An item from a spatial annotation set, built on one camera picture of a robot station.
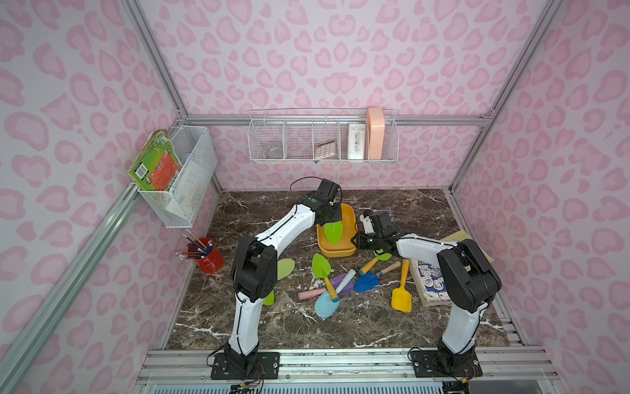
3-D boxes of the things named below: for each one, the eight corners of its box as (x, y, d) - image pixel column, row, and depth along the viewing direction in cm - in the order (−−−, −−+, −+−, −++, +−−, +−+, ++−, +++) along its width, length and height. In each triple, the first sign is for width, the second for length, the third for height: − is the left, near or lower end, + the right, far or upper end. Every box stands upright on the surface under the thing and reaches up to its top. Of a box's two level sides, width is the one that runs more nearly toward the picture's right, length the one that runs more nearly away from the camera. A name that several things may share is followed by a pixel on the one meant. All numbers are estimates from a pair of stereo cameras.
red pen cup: (197, 275, 94) (183, 260, 85) (205, 253, 100) (193, 237, 91) (222, 275, 94) (211, 260, 85) (229, 253, 100) (219, 237, 91)
